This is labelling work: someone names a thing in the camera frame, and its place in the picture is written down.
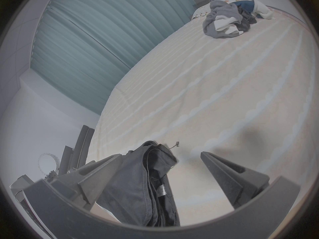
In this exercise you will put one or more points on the blue-green curtain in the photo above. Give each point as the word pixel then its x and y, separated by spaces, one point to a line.
pixel 99 38

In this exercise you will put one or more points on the bed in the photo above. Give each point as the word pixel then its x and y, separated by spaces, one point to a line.
pixel 224 96

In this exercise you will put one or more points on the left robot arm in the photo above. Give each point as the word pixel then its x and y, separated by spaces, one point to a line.
pixel 23 183

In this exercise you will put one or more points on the white printed pillow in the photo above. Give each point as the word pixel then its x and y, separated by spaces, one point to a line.
pixel 200 12

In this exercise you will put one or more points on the round white table mirror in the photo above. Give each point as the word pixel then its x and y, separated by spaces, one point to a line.
pixel 47 164

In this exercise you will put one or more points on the pile of clothes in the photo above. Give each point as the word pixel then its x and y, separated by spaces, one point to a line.
pixel 224 19

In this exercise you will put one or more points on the black chest of drawers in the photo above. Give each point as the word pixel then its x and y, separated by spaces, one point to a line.
pixel 82 143

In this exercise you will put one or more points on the grey bedside table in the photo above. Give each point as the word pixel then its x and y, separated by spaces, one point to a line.
pixel 201 0

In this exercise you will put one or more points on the black T-shirt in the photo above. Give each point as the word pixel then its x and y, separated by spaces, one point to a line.
pixel 134 188

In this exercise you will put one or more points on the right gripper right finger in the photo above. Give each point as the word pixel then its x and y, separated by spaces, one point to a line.
pixel 231 183

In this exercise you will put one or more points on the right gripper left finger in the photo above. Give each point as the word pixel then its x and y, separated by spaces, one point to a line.
pixel 94 180

